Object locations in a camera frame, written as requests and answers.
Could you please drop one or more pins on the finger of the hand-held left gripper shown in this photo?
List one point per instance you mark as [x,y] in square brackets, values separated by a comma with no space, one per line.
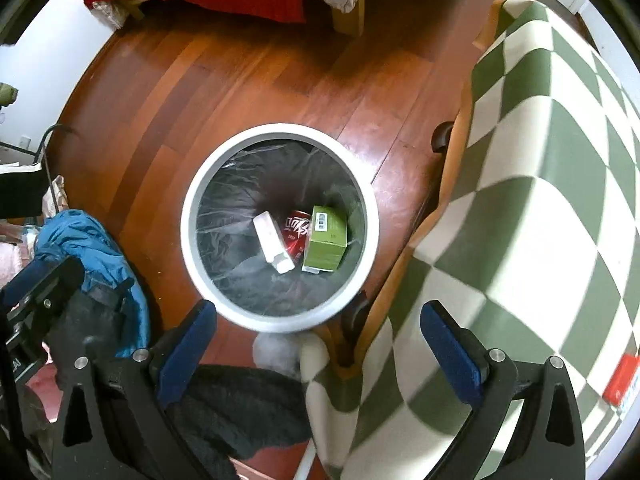
[47,280]

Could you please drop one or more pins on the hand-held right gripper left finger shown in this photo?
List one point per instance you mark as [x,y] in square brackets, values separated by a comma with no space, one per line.
[187,347]

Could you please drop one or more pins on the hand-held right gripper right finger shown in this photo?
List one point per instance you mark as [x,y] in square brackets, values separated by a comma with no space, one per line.
[452,355]

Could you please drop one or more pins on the white round trash bin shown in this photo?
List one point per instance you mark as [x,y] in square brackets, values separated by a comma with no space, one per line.
[190,240]

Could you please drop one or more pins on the black trash bag liner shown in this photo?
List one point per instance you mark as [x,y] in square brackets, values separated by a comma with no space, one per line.
[240,185]

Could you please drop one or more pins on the pink cloth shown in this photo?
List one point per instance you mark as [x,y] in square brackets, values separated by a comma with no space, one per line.
[7,262]

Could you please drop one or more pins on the blue jacket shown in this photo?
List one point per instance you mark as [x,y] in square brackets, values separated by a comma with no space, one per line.
[75,240]

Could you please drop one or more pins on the dark grey cloth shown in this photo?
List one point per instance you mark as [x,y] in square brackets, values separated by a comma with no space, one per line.
[250,405]

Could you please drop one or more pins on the white fluffy cloth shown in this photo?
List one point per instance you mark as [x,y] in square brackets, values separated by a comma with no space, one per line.
[277,352]

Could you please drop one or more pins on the black metal stand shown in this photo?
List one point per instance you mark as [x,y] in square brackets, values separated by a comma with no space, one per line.
[45,150]

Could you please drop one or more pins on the white slim box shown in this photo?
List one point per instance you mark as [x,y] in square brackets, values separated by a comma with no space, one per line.
[270,240]

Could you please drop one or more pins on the red soda can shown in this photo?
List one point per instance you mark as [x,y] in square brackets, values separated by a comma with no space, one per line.
[296,232]

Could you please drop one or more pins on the green cardboard box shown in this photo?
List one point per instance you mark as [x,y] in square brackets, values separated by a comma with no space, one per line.
[325,255]

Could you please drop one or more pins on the green white checkered blanket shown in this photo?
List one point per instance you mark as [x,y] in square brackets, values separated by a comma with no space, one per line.
[525,210]

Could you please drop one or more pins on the red packet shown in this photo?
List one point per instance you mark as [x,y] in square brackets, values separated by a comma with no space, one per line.
[620,380]

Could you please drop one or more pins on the wooden bed leg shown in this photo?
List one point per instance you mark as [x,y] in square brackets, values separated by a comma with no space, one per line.
[348,17]

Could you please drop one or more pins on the wooden sofa frame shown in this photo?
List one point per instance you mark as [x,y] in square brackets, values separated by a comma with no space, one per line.
[451,162]

